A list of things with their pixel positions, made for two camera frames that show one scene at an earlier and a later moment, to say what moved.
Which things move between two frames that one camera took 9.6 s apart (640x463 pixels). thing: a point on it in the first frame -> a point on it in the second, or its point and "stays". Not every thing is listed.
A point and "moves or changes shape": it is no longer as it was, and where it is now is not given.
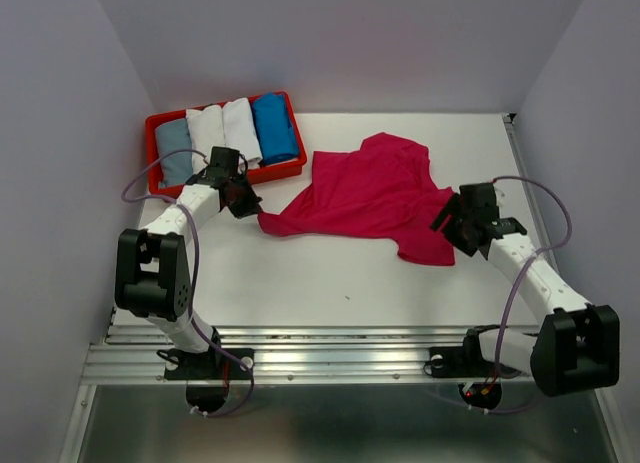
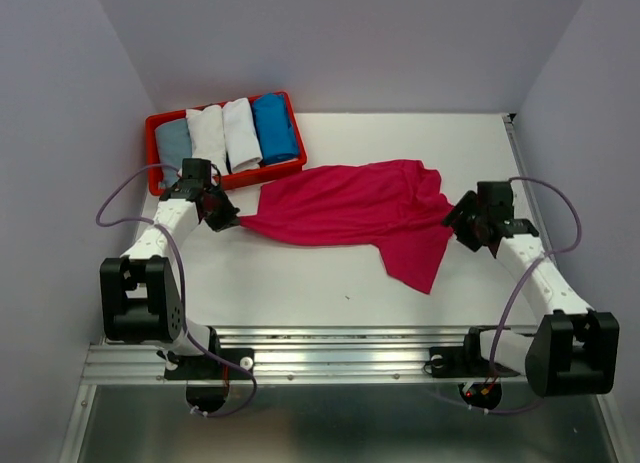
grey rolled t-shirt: x=173 y=136 stays
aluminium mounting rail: x=324 y=354 stays
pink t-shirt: x=383 y=189 moves or changes shape
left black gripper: x=250 y=206 -> x=228 y=218
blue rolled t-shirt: x=274 y=126 stays
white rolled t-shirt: x=240 y=131 stays
